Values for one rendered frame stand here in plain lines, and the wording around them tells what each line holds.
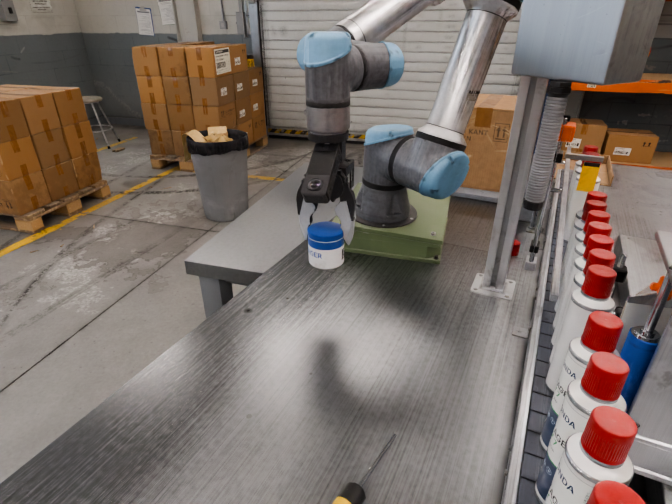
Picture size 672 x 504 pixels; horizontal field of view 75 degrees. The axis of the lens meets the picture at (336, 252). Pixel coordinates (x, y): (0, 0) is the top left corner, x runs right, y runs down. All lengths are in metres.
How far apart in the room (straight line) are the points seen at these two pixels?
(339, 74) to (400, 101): 4.65
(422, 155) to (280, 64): 4.82
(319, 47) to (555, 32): 0.36
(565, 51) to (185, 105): 4.08
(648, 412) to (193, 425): 0.59
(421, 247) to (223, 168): 2.35
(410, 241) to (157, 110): 3.94
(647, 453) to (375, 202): 0.74
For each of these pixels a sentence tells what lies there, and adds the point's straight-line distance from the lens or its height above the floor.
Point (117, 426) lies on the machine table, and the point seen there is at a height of 0.83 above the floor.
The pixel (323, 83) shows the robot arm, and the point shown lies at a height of 1.28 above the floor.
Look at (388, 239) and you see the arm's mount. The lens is 1.11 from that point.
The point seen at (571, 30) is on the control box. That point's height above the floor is 1.35.
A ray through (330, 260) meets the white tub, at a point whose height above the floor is 0.97.
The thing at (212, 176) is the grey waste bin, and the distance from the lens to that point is 3.31.
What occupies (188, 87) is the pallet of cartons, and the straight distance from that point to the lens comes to 4.56.
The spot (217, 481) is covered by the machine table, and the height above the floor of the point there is 0.83.
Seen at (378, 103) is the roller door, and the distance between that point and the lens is 5.43.
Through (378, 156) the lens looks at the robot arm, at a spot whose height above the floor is 1.08.
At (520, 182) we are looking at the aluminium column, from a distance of 0.94.
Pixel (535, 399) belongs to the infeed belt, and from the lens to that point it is 0.73.
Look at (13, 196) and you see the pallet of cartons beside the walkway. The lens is 3.76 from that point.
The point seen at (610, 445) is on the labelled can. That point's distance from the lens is 0.44.
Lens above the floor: 1.37
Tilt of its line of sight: 28 degrees down
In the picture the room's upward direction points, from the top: straight up
